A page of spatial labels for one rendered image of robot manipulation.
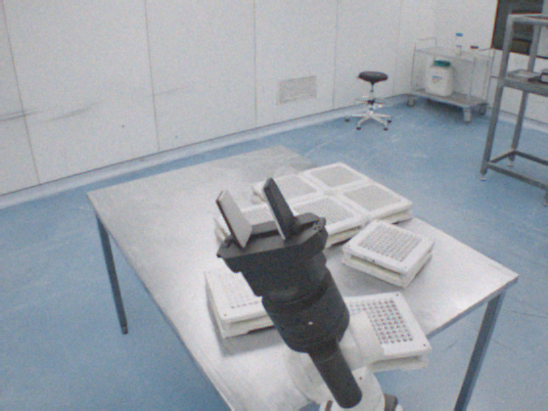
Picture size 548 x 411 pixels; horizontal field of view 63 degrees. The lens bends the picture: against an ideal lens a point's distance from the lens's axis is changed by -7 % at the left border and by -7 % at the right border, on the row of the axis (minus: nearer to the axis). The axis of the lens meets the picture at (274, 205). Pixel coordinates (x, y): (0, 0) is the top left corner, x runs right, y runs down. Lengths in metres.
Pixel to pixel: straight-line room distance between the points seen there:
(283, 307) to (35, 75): 3.86
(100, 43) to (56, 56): 0.39
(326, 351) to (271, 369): 0.75
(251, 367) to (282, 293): 0.79
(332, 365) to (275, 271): 0.13
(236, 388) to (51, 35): 3.50
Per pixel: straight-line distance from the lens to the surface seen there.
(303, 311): 0.52
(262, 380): 1.27
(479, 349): 1.99
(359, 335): 0.60
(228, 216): 0.49
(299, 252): 0.48
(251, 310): 1.36
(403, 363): 1.32
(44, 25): 4.24
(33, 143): 4.38
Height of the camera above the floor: 1.81
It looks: 28 degrees down
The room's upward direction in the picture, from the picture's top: straight up
